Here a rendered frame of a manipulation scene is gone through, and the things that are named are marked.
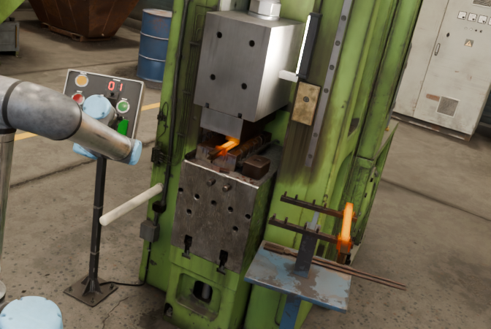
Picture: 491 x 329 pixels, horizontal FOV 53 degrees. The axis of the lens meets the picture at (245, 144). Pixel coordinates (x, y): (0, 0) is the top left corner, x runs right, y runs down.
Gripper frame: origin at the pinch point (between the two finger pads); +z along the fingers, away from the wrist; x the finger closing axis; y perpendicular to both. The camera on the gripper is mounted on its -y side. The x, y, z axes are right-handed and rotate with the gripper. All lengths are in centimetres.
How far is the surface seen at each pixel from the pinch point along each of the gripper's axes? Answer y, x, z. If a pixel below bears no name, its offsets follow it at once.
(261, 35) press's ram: -40, 54, -22
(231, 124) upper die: -6.6, 49.0, 0.3
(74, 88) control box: -13.2, -22.7, 11.0
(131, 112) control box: -6.7, 4.0, 11.0
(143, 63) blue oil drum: -156, -68, 443
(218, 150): 5.0, 45.2, 2.9
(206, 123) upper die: -6.2, 38.0, 6.4
